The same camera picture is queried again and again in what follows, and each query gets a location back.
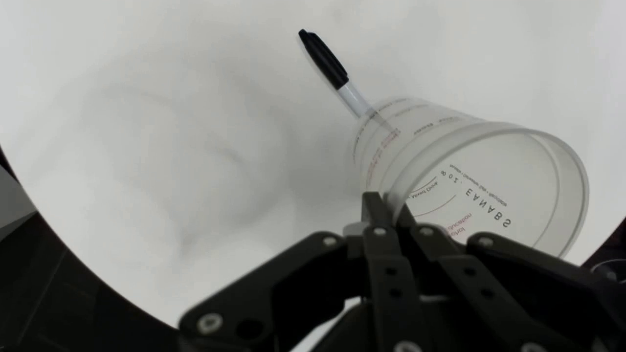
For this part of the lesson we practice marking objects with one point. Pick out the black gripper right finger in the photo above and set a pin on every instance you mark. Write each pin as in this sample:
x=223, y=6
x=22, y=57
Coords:
x=522, y=299

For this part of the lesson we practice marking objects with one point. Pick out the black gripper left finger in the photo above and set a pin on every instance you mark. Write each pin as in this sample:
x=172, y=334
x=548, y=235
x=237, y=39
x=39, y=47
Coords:
x=360, y=283

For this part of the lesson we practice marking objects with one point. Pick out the clear plastic measuring cup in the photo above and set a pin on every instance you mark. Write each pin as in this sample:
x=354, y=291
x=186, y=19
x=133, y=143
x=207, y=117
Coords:
x=468, y=174

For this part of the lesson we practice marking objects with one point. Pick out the round white table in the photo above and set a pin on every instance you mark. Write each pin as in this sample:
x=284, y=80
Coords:
x=176, y=143

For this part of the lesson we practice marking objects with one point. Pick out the black and white marker pen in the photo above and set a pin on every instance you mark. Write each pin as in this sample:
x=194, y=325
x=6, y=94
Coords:
x=335, y=72

